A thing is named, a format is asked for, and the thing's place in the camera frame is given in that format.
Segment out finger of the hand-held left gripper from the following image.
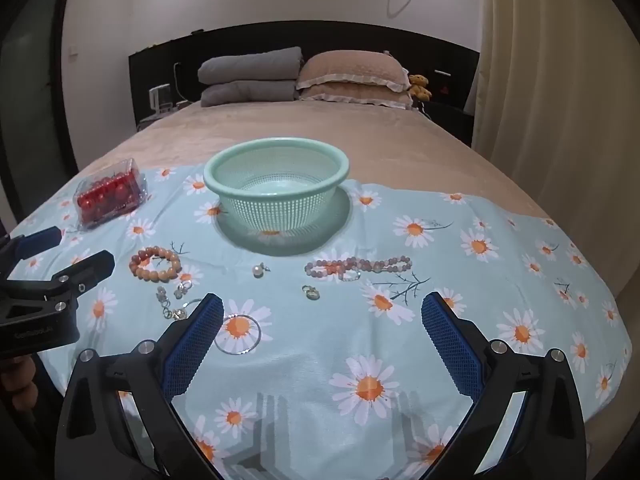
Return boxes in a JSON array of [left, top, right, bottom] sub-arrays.
[[0, 250, 116, 318], [0, 226, 64, 273]]

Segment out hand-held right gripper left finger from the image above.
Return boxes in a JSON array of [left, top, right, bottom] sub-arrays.
[[55, 292, 226, 480]]

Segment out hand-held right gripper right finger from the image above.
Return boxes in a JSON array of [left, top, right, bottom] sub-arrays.
[[421, 291, 587, 480]]

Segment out orange bead bracelet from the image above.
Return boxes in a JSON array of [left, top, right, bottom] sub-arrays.
[[129, 245, 182, 282]]

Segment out green plastic basket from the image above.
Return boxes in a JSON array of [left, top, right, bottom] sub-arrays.
[[203, 137, 351, 235]]

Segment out person's left hand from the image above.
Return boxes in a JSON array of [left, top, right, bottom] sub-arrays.
[[0, 355, 40, 413]]

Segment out clear box of red beads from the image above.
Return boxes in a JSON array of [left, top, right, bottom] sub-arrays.
[[74, 158, 150, 231]]

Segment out daisy print cloth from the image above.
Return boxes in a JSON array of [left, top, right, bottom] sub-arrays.
[[15, 165, 632, 480]]

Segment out dark door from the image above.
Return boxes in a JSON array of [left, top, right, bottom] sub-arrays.
[[0, 0, 81, 231]]

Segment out white bedside appliance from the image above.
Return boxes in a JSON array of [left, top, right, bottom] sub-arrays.
[[149, 85, 173, 116]]

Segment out black nightstand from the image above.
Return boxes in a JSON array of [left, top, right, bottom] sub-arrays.
[[425, 102, 475, 148]]

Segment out grey folded quilt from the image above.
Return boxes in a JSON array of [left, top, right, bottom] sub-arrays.
[[197, 46, 304, 85], [200, 80, 301, 108]]

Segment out tan bed blanket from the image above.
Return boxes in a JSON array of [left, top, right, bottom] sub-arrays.
[[75, 95, 556, 221]]

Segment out cream curtain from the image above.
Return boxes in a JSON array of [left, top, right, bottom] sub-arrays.
[[472, 0, 640, 306]]

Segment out yellow teddy bear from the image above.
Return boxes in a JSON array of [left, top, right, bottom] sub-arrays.
[[407, 74, 432, 102]]

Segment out tan frilled pillow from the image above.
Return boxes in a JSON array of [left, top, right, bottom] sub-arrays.
[[299, 82, 415, 110], [296, 50, 408, 93]]

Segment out black headboard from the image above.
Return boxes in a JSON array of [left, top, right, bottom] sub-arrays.
[[128, 21, 482, 148]]

